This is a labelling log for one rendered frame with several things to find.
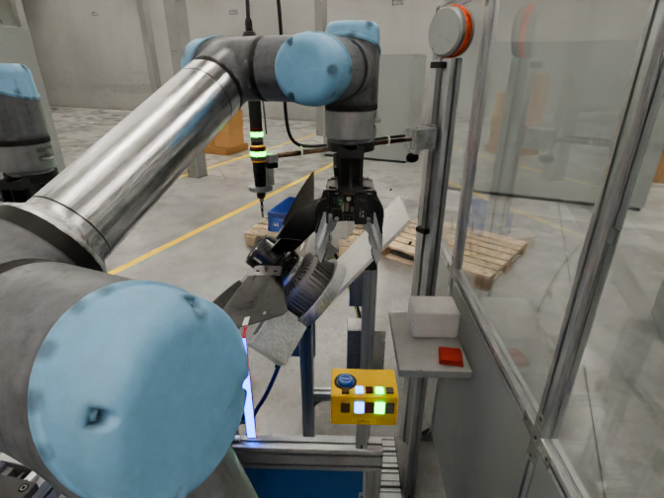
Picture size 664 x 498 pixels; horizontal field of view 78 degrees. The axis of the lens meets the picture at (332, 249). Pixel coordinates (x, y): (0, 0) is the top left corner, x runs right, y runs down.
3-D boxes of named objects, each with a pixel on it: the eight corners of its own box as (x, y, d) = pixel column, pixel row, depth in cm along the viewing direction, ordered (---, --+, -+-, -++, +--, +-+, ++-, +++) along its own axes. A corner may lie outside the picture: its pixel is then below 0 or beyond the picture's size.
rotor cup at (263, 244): (296, 250, 147) (268, 227, 144) (300, 258, 133) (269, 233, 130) (272, 282, 148) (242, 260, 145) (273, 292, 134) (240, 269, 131)
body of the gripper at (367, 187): (323, 227, 62) (323, 145, 57) (326, 209, 70) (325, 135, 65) (374, 228, 61) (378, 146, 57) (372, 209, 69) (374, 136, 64)
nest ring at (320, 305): (300, 300, 161) (292, 295, 160) (346, 253, 152) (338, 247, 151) (292, 344, 136) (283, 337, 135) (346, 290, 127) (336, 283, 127)
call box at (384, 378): (391, 399, 110) (394, 368, 105) (395, 430, 101) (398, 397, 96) (331, 398, 110) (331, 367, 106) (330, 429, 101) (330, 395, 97)
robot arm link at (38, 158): (16, 138, 67) (65, 138, 66) (24, 167, 68) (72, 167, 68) (-23, 147, 60) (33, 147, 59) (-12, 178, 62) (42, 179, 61)
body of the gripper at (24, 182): (7, 254, 65) (-20, 179, 60) (43, 233, 73) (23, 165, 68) (55, 254, 65) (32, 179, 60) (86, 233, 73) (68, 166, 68)
